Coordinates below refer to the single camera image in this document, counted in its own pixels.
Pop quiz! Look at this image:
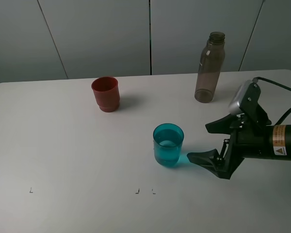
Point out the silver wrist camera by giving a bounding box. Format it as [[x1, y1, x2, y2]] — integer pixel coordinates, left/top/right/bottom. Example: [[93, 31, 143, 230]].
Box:
[[227, 79, 272, 136]]

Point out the red plastic cup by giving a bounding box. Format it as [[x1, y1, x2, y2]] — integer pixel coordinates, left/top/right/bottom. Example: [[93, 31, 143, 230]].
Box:
[[91, 77, 120, 113]]

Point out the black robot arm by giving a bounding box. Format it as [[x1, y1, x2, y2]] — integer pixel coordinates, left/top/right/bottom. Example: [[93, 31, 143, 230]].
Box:
[[187, 115, 291, 180]]

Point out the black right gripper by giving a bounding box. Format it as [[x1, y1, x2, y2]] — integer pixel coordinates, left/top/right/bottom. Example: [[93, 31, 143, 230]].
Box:
[[187, 114, 273, 180]]

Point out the brown transparent plastic bottle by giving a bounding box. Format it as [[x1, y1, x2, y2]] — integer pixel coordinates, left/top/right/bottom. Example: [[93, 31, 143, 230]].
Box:
[[194, 32, 225, 103]]

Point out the teal transparent plastic cup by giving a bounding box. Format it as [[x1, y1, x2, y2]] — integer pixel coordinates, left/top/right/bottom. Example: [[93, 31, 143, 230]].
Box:
[[153, 123, 184, 167]]

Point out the black camera cable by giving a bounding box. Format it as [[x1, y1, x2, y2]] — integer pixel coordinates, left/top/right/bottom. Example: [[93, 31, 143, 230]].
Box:
[[253, 77, 291, 126]]

